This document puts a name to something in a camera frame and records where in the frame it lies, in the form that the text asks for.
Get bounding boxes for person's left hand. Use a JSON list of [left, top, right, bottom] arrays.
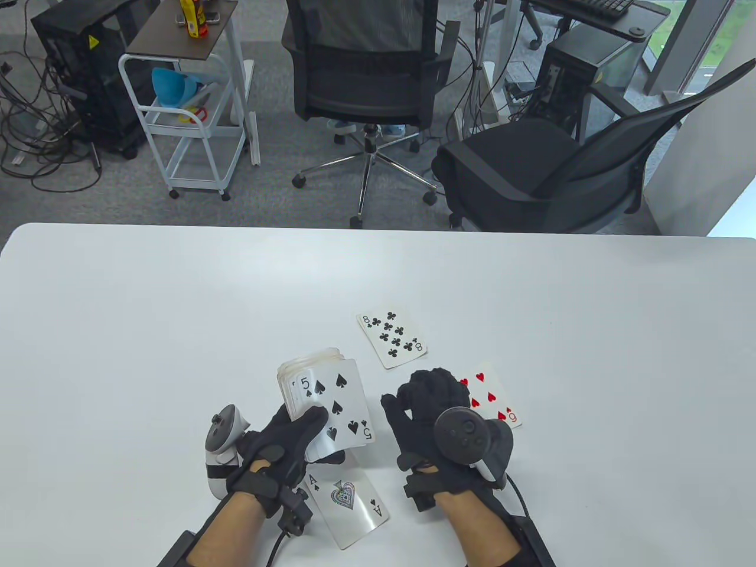
[[227, 405, 346, 519]]

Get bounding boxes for person's right hand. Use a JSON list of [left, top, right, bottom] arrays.
[[380, 368, 492, 498]]

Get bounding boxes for black clubs playing card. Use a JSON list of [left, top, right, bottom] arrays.
[[357, 310, 428, 370]]

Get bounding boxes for red hearts playing card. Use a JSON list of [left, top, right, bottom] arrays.
[[458, 363, 523, 431]]

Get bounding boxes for deck of playing cards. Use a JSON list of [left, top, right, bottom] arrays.
[[277, 347, 376, 463]]

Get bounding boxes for ornate spade playing card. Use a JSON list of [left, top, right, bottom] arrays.
[[304, 470, 390, 550]]

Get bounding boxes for black forearm sensor box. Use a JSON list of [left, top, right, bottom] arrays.
[[511, 514, 556, 567], [157, 530, 198, 567]]

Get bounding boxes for person's right forearm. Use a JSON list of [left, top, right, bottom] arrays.
[[437, 487, 523, 567]]

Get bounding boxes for person's left forearm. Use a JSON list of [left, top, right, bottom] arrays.
[[188, 490, 266, 567]]

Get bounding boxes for grey white handheld controller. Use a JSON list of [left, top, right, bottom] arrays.
[[204, 405, 252, 497], [434, 406, 514, 490]]

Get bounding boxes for black mesh office chair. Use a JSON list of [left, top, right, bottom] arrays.
[[431, 58, 756, 234]]

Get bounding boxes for black chair with chrome base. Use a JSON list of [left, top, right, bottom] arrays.
[[281, 0, 461, 230]]

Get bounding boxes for white metal stand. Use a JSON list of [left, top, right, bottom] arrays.
[[470, 0, 520, 139]]

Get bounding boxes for white rolling cart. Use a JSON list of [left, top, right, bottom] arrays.
[[118, 52, 249, 201]]

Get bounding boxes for black computer tower glass panel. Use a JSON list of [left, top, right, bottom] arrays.
[[535, 27, 650, 142]]

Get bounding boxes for black chair leg with castor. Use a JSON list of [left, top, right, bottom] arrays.
[[523, 9, 576, 51]]

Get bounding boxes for blue plastic funnel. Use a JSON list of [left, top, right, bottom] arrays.
[[152, 67, 198, 109]]

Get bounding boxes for black computer tower yellow sticker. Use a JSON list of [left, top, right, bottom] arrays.
[[31, 0, 160, 159]]

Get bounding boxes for black keyboard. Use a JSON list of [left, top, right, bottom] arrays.
[[552, 0, 636, 21]]

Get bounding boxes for white side table brown top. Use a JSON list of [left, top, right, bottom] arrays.
[[127, 0, 260, 167]]

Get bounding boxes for dark grey desk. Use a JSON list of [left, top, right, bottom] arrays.
[[520, 0, 671, 39]]

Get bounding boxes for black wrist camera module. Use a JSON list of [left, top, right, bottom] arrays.
[[403, 467, 449, 513], [278, 485, 314, 535]]

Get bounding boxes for black glove cable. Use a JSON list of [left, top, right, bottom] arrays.
[[504, 472, 532, 520], [266, 529, 290, 567]]

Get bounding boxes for tangle of black floor cables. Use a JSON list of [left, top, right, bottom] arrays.
[[0, 35, 106, 193]]

